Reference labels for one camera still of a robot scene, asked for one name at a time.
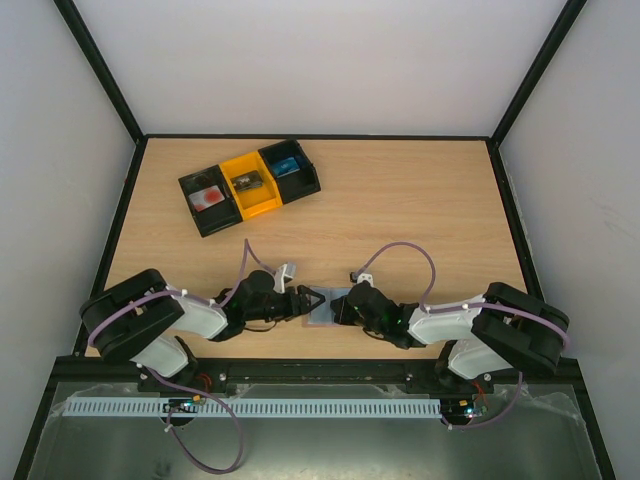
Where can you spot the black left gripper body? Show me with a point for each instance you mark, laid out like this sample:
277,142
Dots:
281,311

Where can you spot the yellow bin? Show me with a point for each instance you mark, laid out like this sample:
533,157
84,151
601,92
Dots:
254,202

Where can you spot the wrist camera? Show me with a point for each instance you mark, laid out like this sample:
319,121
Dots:
283,275
358,277

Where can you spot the black bin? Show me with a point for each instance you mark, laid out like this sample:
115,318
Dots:
295,175
219,217

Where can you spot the blue card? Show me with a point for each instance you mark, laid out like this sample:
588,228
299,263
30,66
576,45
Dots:
285,167

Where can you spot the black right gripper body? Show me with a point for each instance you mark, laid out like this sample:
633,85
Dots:
345,308

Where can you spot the slotted cable duct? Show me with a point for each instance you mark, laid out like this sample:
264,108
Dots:
253,408

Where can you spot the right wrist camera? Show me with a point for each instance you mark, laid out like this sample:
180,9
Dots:
358,277

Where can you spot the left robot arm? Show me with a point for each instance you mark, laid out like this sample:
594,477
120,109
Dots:
128,322

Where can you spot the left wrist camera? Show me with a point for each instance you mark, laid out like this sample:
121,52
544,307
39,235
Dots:
283,275

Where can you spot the black bin right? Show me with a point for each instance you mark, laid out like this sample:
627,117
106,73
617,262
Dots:
295,175

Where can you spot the red white credit card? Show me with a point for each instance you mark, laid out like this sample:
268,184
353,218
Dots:
206,198

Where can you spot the black bin left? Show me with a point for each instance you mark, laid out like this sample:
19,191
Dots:
219,217

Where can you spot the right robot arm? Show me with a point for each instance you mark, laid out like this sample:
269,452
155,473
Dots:
500,329

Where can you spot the dark brown card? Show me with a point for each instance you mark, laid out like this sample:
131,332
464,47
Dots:
248,181

